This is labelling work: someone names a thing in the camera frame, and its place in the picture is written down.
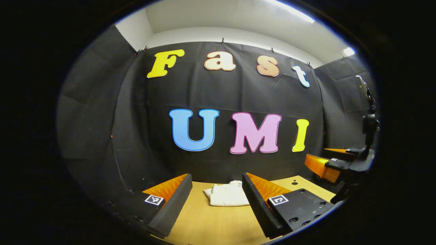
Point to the cream button shirt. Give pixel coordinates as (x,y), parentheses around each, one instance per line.
(226,195)

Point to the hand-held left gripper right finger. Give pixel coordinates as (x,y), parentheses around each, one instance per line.
(259,207)

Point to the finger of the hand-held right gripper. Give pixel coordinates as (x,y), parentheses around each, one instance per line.
(352,152)
(322,167)

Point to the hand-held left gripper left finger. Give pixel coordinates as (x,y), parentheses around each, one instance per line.
(172,209)

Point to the black backdrop cloth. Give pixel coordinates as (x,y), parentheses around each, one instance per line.
(218,92)

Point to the bright ceiling light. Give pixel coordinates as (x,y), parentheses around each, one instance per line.
(348,51)

